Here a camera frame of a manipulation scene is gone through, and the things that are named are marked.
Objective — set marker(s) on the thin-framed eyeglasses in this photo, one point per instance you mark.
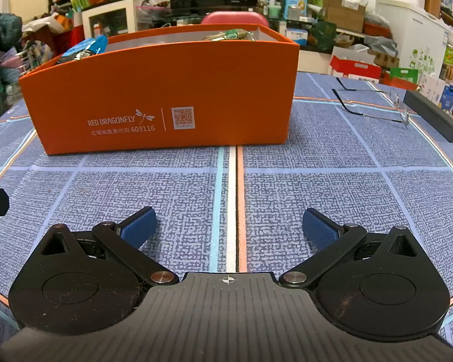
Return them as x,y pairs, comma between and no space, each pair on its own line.
342,101

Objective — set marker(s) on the green and white carton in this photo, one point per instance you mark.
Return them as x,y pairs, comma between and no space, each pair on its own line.
404,75

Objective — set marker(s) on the colourful clothes pile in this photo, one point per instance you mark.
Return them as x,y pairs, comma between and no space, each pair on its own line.
30,58

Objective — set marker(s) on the green snack packet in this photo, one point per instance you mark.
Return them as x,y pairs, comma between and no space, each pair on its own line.
234,34

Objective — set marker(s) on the dark teal puffer jacket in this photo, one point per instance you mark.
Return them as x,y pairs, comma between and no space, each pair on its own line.
0,37

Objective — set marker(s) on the white television stand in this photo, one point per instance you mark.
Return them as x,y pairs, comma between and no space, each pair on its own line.
313,60

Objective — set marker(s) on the white glass-door cabinet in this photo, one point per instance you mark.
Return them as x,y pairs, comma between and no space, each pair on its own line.
128,6

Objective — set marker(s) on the dark green bag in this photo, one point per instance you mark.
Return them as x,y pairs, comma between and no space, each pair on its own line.
324,36

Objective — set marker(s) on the blue and white carton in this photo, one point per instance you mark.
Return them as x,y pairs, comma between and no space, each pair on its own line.
296,2

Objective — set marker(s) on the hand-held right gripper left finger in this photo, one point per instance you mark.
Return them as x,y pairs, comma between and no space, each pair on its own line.
139,227

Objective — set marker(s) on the long black rectangular case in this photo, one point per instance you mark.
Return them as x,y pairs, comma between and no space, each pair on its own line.
434,115

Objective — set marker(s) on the white chest freezer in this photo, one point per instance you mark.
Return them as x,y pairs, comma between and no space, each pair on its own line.
411,34

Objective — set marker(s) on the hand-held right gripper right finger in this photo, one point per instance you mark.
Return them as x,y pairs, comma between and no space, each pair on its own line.
319,230

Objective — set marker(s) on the brown cardboard box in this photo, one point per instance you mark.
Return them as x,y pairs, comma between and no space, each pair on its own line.
343,13

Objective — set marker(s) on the dark blue snack packet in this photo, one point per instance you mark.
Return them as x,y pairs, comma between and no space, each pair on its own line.
94,45

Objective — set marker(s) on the red chair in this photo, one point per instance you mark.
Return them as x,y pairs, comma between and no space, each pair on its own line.
234,18

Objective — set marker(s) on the orange cardboard box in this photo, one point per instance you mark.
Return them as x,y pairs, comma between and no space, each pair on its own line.
173,83

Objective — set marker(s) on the red and white carton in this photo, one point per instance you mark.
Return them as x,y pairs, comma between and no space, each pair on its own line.
355,68

